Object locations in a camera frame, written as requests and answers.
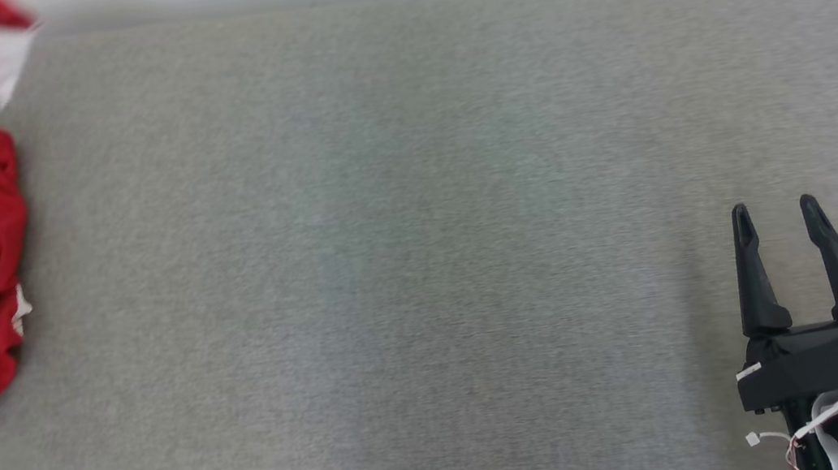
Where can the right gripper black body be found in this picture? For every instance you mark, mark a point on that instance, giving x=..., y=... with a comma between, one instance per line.
x=814, y=364

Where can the grey fabric sofa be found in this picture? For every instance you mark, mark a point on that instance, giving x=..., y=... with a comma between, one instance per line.
x=391, y=272

